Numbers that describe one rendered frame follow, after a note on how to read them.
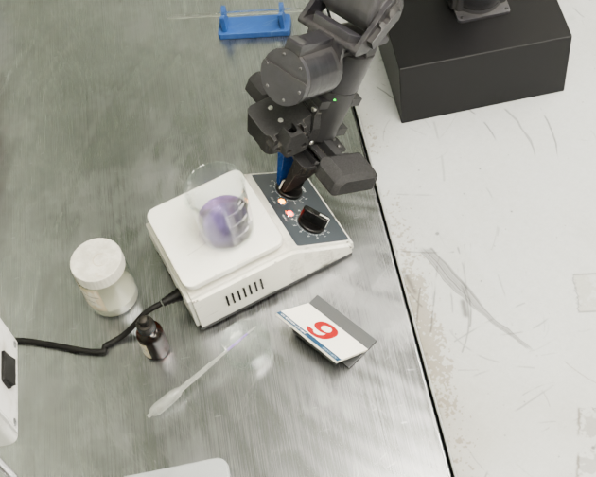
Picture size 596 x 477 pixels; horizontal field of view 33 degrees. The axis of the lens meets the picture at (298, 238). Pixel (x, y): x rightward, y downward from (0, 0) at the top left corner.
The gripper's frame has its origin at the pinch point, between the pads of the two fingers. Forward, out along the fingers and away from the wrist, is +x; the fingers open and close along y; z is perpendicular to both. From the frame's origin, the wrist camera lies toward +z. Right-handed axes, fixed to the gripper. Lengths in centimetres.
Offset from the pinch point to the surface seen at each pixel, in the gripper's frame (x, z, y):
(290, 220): 4.1, 1.7, 4.5
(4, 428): -12, 49, 30
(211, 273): 7.2, 13.0, 7.1
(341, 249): 4.8, -2.7, 9.5
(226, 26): 3.7, -11.1, -31.4
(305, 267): 7.1, 1.4, 9.1
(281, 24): 0.1, -16.0, -26.6
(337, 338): 8.6, 2.6, 18.2
